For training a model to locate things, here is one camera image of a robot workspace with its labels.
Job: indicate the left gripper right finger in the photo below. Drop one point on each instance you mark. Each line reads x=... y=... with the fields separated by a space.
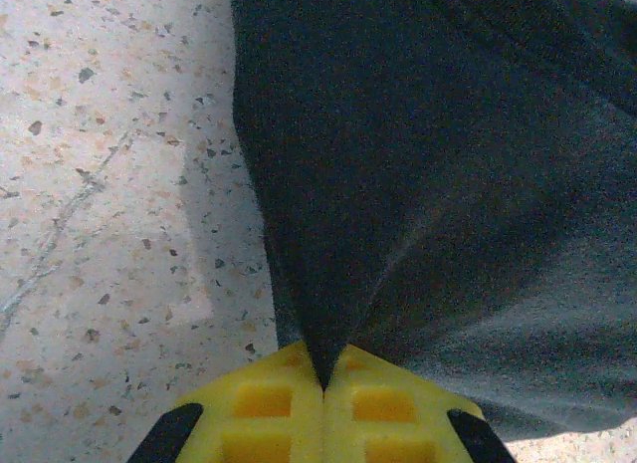
x=343 y=423

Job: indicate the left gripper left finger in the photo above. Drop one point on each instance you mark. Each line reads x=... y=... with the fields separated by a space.
x=303 y=423

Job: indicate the black t-shirt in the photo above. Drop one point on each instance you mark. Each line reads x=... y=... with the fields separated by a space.
x=423 y=159

